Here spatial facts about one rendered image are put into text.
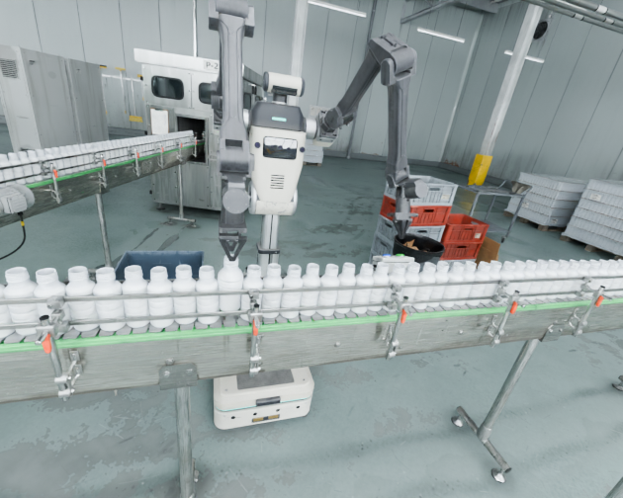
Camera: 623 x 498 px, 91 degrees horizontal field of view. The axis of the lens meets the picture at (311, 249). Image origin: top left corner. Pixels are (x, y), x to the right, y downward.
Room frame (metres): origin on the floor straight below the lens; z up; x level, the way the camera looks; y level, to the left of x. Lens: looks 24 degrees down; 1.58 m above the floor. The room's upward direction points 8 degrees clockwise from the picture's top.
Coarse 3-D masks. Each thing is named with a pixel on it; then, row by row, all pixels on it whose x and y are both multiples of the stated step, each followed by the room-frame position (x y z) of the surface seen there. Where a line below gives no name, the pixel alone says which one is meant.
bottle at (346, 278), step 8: (344, 264) 0.87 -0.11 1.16; (352, 264) 0.87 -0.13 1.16; (344, 272) 0.85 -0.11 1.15; (352, 272) 0.85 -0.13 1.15; (344, 280) 0.84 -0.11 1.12; (352, 280) 0.84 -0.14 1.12; (344, 296) 0.83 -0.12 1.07; (352, 296) 0.85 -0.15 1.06; (336, 304) 0.84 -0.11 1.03; (344, 312) 0.83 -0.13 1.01
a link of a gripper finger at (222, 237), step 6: (222, 234) 0.69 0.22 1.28; (228, 234) 0.70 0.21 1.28; (234, 234) 0.70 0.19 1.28; (222, 240) 0.68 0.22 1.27; (228, 240) 0.69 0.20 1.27; (234, 240) 0.70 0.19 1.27; (240, 240) 0.69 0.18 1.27; (246, 240) 0.70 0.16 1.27; (222, 246) 0.69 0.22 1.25; (240, 246) 0.70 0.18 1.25; (228, 252) 0.70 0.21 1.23; (228, 258) 0.70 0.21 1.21; (234, 258) 0.71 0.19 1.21
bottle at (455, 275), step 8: (456, 264) 1.01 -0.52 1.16; (448, 272) 1.00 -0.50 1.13; (456, 272) 0.98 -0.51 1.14; (448, 280) 0.98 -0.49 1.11; (456, 280) 0.96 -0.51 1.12; (448, 288) 0.97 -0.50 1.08; (456, 288) 0.97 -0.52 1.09; (448, 296) 0.97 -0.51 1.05; (456, 296) 0.97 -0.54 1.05; (440, 304) 0.98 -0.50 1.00; (448, 304) 0.96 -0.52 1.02
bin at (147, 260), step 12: (132, 252) 1.14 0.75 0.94; (144, 252) 1.16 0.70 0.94; (156, 252) 1.18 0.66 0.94; (168, 252) 1.19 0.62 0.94; (180, 252) 1.21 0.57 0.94; (192, 252) 1.22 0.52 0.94; (204, 252) 1.24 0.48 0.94; (120, 264) 1.03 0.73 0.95; (132, 264) 1.14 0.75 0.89; (144, 264) 1.16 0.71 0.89; (156, 264) 1.17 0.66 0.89; (168, 264) 1.19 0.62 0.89; (180, 264) 1.21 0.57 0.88; (192, 264) 1.22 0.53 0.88; (120, 276) 1.02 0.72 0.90; (144, 276) 1.16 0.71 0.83; (168, 276) 1.19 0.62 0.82; (192, 276) 1.22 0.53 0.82
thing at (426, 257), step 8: (400, 240) 2.81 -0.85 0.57; (408, 240) 2.85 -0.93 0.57; (416, 240) 2.85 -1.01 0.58; (424, 240) 2.82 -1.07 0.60; (432, 240) 2.78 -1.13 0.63; (400, 248) 2.53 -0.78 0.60; (408, 248) 2.47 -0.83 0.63; (424, 248) 2.81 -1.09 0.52; (432, 248) 2.75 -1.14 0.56; (440, 248) 2.66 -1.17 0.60; (408, 256) 2.47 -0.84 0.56; (416, 256) 2.44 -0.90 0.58; (424, 256) 2.43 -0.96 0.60; (432, 256) 2.44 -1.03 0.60; (440, 256) 2.50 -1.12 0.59; (424, 264) 2.44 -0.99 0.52
